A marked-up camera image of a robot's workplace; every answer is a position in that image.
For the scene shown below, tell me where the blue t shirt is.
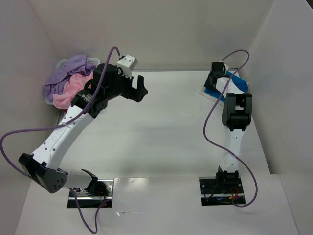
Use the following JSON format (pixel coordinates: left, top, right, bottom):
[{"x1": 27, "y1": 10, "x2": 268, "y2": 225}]
[{"x1": 216, "y1": 71, "x2": 248, "y2": 93}]

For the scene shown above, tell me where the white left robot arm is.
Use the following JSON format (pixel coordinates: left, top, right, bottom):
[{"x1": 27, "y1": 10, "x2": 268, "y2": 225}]
[{"x1": 19, "y1": 64, "x2": 148, "y2": 194}]

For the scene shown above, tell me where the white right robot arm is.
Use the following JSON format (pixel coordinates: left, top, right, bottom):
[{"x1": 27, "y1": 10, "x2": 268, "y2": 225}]
[{"x1": 204, "y1": 61, "x2": 252, "y2": 197}]

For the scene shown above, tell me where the white folded t shirt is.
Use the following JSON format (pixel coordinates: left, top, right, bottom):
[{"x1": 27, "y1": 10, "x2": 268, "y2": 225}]
[{"x1": 199, "y1": 82, "x2": 245, "y2": 106}]

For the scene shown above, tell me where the white plastic laundry basket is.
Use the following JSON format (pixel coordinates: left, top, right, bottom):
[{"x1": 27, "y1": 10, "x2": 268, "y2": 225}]
[{"x1": 45, "y1": 57, "x2": 100, "y2": 106}]

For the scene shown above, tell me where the pink t shirt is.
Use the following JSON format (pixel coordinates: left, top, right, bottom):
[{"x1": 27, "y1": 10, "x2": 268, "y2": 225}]
[{"x1": 52, "y1": 73, "x2": 93, "y2": 110}]

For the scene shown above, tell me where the lavender t shirt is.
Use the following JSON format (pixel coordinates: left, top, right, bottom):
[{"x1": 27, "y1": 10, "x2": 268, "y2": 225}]
[{"x1": 43, "y1": 54, "x2": 98, "y2": 101}]

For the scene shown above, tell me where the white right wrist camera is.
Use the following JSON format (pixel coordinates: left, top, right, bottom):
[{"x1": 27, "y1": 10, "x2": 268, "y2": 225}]
[{"x1": 223, "y1": 61, "x2": 229, "y2": 72}]

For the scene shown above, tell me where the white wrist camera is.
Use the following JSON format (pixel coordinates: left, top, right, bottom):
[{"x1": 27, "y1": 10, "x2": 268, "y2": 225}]
[
  {"x1": 223, "y1": 61, "x2": 229, "y2": 72},
  {"x1": 117, "y1": 55, "x2": 138, "y2": 78}
]

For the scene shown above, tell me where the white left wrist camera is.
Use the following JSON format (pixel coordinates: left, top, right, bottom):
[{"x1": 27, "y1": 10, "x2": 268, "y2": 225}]
[{"x1": 117, "y1": 55, "x2": 138, "y2": 78}]

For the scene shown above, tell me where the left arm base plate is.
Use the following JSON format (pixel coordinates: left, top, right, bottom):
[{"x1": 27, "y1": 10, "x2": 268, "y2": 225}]
[{"x1": 72, "y1": 179, "x2": 114, "y2": 208}]

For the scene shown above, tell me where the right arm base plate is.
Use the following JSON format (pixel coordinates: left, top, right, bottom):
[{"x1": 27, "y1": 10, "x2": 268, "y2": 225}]
[{"x1": 199, "y1": 177, "x2": 246, "y2": 206}]

